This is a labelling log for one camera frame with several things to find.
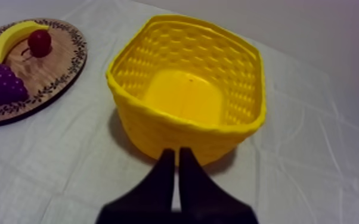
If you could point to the round wooden board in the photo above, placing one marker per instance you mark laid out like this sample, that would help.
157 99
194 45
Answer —
51 75

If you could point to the small red fruit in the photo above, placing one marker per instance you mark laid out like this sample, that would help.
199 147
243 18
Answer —
39 43

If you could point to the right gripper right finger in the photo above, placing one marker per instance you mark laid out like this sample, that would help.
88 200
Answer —
204 200

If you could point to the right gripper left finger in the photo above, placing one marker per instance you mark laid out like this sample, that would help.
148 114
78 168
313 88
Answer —
154 194

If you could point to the yellow toy banana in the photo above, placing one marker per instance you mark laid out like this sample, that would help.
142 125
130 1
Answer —
10 38

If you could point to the yellow plastic basket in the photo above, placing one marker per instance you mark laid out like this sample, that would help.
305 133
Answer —
185 94

